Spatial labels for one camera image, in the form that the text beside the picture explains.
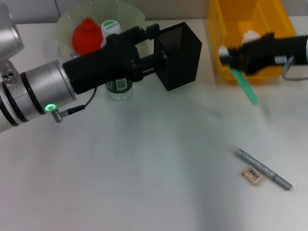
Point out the clear green-label water bottle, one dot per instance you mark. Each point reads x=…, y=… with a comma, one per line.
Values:
x=119, y=90

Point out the orange fruit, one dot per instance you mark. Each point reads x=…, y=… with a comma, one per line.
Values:
x=86, y=38

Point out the grey marker pen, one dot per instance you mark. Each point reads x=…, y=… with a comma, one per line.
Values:
x=260, y=166

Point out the black mesh pen holder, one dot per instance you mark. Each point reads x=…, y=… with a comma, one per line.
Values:
x=183, y=62

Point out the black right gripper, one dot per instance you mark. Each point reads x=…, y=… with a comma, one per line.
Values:
x=262, y=54

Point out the beige eraser with barcode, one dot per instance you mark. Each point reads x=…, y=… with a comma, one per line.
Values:
x=251, y=176

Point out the green pen with white cap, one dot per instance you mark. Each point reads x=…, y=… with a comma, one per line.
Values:
x=245, y=84

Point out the yellow plastic bin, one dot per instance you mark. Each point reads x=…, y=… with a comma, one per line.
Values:
x=260, y=14

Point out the pale green glass fruit plate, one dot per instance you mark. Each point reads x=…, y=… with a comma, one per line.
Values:
x=127, y=14

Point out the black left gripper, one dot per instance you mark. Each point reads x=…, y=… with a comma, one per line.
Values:
x=103, y=65

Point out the white paper ball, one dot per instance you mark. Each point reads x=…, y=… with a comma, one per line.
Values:
x=250, y=36

